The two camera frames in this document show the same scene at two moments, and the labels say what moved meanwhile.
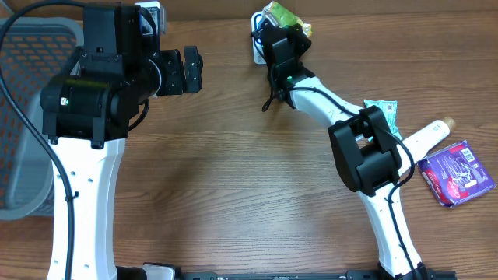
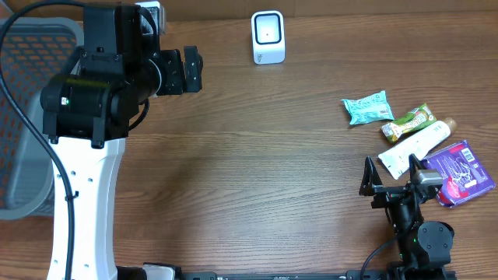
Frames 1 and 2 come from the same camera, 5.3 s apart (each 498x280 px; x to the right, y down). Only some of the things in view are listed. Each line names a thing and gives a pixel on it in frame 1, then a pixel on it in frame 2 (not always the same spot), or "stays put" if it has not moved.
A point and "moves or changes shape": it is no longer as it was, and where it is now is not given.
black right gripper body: [300, 46] to [388, 195]
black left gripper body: [172, 73] stays put
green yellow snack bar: [286, 17] to [418, 117]
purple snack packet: [457, 173] stays put
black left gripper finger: [193, 65] stays put
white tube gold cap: [422, 141] stays put
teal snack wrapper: [389, 109] moves or changes shape
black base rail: [365, 274] stays put
